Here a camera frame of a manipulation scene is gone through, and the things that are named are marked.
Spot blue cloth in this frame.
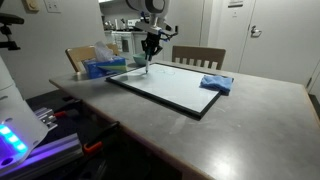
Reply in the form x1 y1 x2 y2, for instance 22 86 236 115
199 74 234 97

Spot white door with lever handle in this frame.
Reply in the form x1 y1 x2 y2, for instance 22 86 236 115
238 0 320 86

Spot brown wooden chair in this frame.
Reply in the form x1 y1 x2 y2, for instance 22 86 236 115
171 45 227 71

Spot beige round thermostat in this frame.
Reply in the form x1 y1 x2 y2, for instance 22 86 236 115
22 0 40 14

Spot white tissue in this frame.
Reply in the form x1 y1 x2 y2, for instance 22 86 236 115
94 40 114 63

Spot mint-green bowl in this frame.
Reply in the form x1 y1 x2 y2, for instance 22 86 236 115
132 53 148 67

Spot white wall switch plate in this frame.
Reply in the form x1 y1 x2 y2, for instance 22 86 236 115
44 0 62 14

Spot aluminium frame rail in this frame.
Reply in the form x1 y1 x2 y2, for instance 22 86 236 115
0 133 83 180

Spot light wooden chair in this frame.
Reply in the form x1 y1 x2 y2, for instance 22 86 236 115
65 44 120 74

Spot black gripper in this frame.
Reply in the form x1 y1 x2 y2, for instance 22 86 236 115
140 32 164 63

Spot white kitchen stove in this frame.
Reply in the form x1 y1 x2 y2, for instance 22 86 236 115
111 30 134 60

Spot black clamp with orange handle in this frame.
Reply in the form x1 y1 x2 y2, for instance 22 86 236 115
82 121 121 155
53 99 83 122

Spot green and white marker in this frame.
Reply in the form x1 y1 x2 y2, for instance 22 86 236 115
144 53 152 75

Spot black-framed whiteboard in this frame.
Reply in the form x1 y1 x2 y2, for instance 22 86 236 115
105 62 234 120

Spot blue tissue box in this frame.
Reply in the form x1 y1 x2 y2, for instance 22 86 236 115
82 55 129 80

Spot silver lever door handle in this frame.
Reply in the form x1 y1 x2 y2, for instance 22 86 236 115
249 24 263 38

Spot black camera on mount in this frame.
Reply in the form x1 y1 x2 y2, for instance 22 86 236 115
0 13 25 52

